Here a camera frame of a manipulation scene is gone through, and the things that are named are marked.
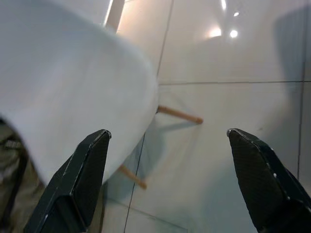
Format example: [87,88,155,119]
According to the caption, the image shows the wooden chair leg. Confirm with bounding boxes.
[118,164,148,189]
[156,105,204,125]

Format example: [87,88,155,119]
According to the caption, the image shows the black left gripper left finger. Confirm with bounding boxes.
[23,129,113,233]

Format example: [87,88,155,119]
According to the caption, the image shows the white plastic chair shell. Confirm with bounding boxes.
[0,0,161,187]

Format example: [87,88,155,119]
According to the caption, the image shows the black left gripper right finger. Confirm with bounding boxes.
[226,128,311,233]

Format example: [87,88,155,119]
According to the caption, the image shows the olive patterned pillow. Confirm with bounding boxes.
[0,117,48,233]

